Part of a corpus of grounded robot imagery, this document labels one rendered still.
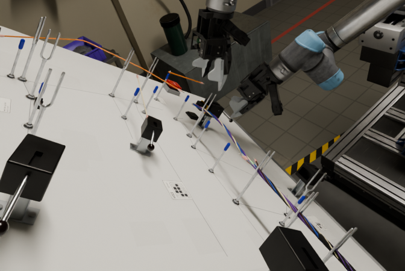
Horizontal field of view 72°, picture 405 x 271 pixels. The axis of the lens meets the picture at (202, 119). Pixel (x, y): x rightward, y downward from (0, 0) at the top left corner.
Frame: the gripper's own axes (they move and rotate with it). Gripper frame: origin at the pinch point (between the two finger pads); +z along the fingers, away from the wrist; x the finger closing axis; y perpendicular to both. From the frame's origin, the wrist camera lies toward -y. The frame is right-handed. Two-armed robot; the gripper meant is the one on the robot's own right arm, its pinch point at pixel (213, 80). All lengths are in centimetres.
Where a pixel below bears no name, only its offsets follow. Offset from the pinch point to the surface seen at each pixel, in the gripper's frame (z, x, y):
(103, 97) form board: 3.2, -4.9, 30.3
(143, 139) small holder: 0.6, 17.5, 28.4
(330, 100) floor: 66, -48, -164
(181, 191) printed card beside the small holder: 5.6, 28.8, 25.2
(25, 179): -14, 35, 48
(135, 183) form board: 1.7, 26.8, 33.6
